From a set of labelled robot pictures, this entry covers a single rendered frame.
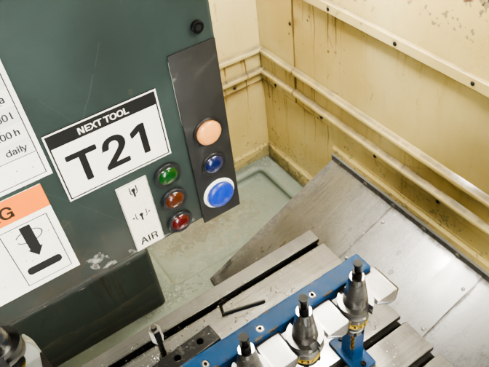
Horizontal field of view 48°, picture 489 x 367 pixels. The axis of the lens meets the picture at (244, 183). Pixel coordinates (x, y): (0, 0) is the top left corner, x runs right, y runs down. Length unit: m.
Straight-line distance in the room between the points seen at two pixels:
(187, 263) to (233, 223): 0.23
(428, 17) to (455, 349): 0.79
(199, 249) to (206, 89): 1.46
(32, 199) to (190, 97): 0.16
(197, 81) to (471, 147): 0.94
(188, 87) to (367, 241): 1.20
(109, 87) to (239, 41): 1.42
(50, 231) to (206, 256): 1.42
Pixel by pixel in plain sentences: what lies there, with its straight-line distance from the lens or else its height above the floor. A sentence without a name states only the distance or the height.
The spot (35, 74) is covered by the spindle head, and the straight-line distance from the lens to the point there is 0.42.
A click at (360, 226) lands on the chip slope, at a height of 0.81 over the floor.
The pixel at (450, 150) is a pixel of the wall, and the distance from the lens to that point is 1.38.
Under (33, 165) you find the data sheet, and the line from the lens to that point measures 0.46.
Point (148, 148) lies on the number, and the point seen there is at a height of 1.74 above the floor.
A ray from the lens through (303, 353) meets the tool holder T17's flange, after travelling 0.94.
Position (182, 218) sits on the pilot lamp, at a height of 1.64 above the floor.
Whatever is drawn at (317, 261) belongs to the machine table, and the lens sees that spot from 1.45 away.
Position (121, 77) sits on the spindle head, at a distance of 0.45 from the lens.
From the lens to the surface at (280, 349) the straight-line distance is 0.95.
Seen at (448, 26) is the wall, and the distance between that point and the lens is 1.24.
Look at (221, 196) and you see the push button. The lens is 0.56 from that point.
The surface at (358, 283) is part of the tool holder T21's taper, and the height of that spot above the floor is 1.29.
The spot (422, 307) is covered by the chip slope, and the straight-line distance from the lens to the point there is 1.53.
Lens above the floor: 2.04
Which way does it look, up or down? 44 degrees down
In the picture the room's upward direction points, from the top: 8 degrees counter-clockwise
